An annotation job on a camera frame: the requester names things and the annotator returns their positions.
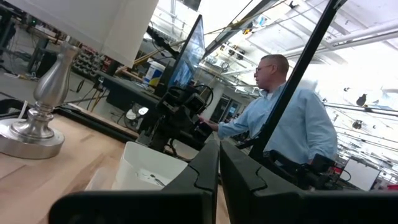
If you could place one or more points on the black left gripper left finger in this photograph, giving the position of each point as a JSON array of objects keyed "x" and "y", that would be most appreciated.
[{"x": 186, "y": 199}]

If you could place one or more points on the person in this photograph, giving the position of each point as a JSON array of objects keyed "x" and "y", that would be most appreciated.
[{"x": 298, "y": 124}]

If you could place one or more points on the white plastic bin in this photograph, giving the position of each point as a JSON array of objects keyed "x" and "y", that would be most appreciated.
[{"x": 140, "y": 158}]

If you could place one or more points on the white display panel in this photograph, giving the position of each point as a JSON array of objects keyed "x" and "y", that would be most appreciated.
[{"x": 360, "y": 174}]

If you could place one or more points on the black desk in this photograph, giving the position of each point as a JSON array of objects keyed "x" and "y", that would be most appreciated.
[{"x": 124, "y": 90}]

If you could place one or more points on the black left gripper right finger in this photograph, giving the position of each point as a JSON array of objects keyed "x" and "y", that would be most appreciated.
[{"x": 248, "y": 199}]

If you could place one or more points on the black flat monitor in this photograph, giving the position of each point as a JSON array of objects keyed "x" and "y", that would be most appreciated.
[{"x": 188, "y": 59}]

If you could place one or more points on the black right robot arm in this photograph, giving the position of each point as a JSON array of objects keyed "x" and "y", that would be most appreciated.
[{"x": 174, "y": 130}]

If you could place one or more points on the silver metal lamp base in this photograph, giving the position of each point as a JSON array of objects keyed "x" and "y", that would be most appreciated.
[{"x": 34, "y": 137}]

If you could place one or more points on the white fabric lamp shade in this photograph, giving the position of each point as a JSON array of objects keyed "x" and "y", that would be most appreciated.
[{"x": 93, "y": 25}]

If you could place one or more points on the white plastic bucket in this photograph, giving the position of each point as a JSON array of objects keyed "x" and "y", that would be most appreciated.
[{"x": 154, "y": 74}]

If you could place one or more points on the black aluminium table frame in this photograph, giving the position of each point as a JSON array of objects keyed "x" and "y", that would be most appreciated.
[{"x": 295, "y": 77}]

